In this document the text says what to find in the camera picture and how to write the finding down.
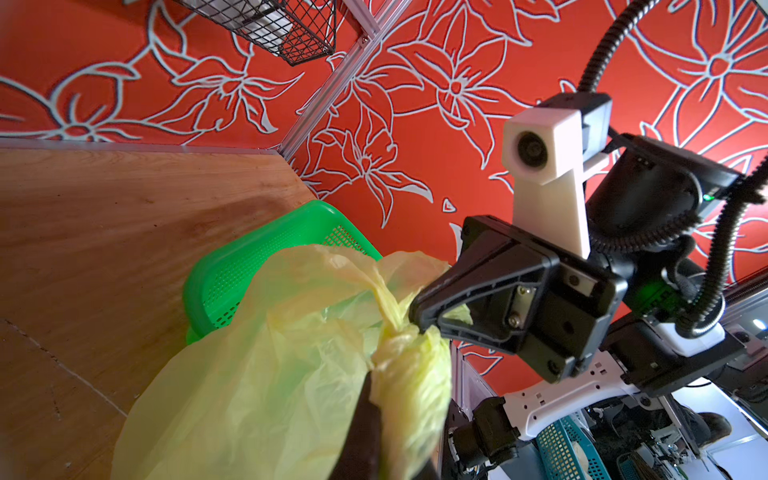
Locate yellow plastic bag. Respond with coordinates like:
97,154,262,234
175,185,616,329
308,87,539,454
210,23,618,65
111,245,452,479

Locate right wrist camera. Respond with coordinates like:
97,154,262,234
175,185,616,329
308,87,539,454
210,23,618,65
502,92,613,259

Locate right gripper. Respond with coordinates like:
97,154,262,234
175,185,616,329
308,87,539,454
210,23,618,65
409,215,628,383

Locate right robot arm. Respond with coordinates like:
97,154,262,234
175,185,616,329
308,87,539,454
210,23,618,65
409,134,767,478

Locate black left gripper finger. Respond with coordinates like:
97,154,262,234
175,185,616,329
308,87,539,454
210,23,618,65
328,373,382,480

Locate teal plastic crate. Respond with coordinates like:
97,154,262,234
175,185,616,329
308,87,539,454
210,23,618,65
536,416,611,480

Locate green plastic basket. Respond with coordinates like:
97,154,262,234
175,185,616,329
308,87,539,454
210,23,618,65
182,200,382,345

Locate black wire wall basket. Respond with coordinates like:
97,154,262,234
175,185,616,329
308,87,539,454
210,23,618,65
181,0,337,66

